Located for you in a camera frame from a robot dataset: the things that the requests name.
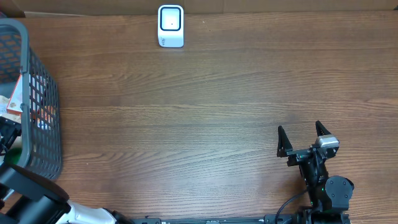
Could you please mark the green lid jar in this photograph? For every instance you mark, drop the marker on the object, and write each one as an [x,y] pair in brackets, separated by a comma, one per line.
[13,156]

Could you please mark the beige plastic bag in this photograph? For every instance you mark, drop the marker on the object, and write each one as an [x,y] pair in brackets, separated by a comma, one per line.
[3,110]

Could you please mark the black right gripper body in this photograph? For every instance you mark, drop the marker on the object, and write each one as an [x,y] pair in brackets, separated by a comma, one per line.
[311,172]

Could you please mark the orange white box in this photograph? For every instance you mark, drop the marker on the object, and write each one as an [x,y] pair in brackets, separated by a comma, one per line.
[16,99]

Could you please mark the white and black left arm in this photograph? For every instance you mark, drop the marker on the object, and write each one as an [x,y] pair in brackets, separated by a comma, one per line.
[43,201]

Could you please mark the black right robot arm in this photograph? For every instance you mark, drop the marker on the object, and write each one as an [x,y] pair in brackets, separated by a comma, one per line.
[329,196]

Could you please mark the grey plastic mesh basket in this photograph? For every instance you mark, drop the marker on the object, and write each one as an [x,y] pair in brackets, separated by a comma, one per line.
[39,101]

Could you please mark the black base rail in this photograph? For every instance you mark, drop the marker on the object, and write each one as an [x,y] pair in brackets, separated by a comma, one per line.
[267,219]

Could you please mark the white barcode scanner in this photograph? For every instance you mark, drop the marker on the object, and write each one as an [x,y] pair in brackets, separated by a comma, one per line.
[170,26]

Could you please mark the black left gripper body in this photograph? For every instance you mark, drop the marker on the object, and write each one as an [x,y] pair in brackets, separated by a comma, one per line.
[7,127]

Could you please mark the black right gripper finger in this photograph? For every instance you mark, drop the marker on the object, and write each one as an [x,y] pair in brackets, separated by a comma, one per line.
[321,130]
[284,145]

